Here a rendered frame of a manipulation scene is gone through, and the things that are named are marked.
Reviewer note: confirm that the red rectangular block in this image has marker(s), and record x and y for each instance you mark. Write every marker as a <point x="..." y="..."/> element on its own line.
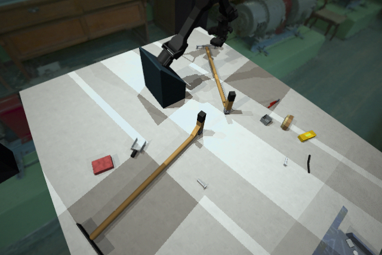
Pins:
<point x="102" y="165"/>

